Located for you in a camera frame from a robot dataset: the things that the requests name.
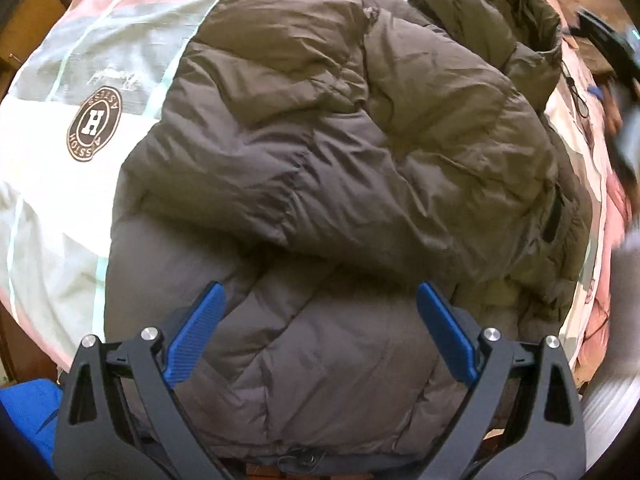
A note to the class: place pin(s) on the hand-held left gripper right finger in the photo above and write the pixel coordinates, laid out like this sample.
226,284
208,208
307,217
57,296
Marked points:
446,330

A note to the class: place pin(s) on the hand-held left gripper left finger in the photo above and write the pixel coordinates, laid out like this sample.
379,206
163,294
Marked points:
197,330

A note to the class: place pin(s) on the dark grey puffer jacket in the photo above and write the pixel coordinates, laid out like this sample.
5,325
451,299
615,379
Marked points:
320,160

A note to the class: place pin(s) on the pink blanket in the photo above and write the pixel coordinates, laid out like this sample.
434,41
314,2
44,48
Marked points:
617,210

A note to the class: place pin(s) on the pastel printed bed sheet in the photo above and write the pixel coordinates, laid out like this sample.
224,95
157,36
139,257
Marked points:
55,210

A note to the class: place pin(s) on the blue cloth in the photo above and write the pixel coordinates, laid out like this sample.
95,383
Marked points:
30,415

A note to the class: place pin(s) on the wooden cabinet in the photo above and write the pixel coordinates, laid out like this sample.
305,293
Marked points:
27,25

